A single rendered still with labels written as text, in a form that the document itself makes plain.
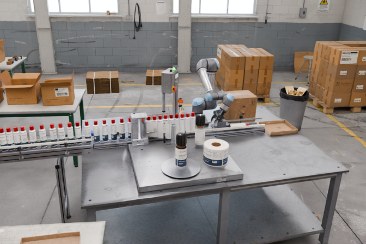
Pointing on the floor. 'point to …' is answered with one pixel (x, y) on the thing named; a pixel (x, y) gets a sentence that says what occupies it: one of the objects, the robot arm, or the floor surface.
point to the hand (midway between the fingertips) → (211, 125)
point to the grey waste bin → (292, 111)
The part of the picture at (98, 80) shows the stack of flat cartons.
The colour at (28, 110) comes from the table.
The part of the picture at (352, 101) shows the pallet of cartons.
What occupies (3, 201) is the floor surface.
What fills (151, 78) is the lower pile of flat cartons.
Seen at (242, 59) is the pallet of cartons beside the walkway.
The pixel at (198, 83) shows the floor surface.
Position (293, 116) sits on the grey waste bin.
